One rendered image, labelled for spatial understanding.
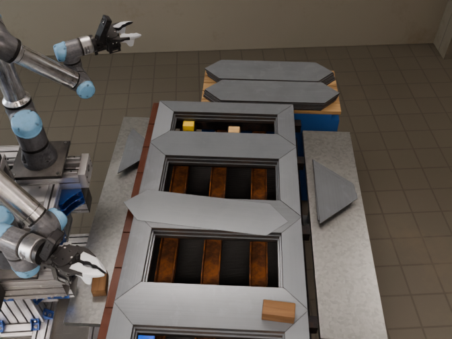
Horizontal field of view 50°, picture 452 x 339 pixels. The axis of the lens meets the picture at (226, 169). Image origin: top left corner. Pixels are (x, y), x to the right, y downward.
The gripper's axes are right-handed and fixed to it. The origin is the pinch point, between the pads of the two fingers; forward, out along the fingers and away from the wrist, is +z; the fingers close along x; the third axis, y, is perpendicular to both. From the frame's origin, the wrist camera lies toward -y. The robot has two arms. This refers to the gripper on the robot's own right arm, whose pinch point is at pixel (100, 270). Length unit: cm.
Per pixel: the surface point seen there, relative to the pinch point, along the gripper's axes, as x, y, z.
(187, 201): -80, 49, -13
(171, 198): -79, 49, -21
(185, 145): -112, 44, -31
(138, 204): -70, 50, -34
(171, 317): -27, 56, 5
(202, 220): -73, 50, -3
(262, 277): -70, 69, 28
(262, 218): -84, 48, 21
